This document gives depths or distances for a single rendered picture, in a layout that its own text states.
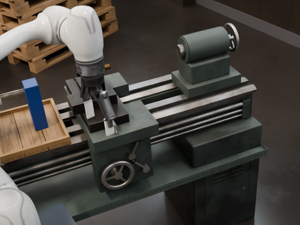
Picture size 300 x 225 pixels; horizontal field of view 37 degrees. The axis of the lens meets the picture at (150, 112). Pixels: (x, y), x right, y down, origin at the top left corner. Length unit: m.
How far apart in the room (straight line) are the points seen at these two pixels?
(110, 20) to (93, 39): 3.69
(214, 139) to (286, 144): 1.19
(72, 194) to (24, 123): 0.41
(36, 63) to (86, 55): 3.12
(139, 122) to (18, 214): 0.72
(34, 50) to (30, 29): 3.02
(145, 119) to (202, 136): 0.40
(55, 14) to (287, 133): 2.35
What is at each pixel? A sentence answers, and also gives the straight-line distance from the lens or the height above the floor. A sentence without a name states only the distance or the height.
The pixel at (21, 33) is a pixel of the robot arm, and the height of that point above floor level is 1.52.
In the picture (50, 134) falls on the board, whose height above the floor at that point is 0.88.
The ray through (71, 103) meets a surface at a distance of 1.97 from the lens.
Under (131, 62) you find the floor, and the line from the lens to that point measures 4.45.
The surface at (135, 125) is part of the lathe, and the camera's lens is 1.93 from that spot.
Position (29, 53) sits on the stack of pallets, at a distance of 4.45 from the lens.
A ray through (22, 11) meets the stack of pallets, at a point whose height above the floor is 0.62.
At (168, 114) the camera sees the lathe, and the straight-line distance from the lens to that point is 2.11.
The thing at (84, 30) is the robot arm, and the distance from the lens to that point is 1.34.
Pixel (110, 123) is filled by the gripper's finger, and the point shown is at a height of 1.20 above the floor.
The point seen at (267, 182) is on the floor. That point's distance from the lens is 3.02.
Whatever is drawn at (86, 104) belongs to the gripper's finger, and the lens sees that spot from 1.58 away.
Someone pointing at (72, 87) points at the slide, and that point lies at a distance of 2.19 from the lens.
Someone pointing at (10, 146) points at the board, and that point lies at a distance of 2.04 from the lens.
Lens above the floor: 2.04
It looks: 34 degrees down
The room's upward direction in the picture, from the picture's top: 5 degrees counter-clockwise
